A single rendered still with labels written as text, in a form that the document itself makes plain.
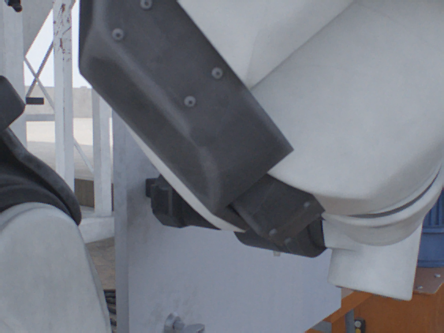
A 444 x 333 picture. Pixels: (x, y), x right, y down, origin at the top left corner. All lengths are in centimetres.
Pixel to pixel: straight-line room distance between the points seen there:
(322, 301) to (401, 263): 65
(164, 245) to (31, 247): 26
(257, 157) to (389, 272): 27
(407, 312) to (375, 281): 104
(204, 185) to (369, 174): 6
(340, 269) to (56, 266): 21
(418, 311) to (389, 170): 125
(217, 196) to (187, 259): 50
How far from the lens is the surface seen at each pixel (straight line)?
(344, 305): 120
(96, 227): 435
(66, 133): 240
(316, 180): 18
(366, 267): 41
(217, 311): 72
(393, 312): 146
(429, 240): 164
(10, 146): 43
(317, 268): 101
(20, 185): 40
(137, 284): 59
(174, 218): 49
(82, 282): 41
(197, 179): 15
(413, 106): 18
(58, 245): 39
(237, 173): 15
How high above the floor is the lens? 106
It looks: 6 degrees down
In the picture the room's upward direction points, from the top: straight up
